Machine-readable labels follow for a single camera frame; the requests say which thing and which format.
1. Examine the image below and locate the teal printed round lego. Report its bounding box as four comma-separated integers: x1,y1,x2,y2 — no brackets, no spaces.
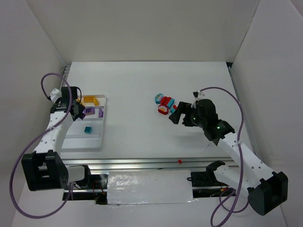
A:
155,93,164,104

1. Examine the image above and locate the small teal lego cube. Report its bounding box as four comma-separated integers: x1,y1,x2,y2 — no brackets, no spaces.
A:
84,126,92,134

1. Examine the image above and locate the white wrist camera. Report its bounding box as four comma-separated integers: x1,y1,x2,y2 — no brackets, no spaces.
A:
191,91,205,108
49,88,62,103

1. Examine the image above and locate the purple brick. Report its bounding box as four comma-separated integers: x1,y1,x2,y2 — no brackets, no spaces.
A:
83,107,95,115

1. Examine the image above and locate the red lego brick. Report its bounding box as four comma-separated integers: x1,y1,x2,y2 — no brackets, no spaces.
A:
160,96,175,109

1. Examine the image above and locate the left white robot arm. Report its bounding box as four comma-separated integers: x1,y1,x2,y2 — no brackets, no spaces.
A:
21,87,91,191

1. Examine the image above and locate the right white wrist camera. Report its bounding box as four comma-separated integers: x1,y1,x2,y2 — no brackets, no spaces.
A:
191,91,205,108

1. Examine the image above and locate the teal red small lego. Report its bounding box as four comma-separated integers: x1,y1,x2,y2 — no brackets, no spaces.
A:
170,105,177,114

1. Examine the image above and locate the red white flower lego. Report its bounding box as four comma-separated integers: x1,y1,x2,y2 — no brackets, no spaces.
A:
158,105,169,115

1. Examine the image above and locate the purple paw print lego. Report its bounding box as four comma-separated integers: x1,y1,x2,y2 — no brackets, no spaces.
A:
98,108,104,118

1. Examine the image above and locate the white foil cover panel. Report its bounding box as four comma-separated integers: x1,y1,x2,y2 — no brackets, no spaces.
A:
107,170,194,205

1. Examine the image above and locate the white compartment sorting tray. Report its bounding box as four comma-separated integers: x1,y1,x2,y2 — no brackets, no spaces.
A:
62,95,107,152

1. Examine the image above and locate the teal lego brick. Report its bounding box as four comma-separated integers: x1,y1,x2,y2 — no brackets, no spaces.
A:
165,97,175,109

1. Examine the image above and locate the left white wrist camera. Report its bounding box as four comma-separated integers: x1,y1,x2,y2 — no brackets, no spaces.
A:
49,88,62,103

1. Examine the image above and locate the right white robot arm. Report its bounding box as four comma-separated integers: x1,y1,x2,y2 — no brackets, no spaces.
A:
169,99,288,216

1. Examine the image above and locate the large yellow lego brick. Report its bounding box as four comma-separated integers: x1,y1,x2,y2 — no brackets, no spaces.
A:
83,96,96,103

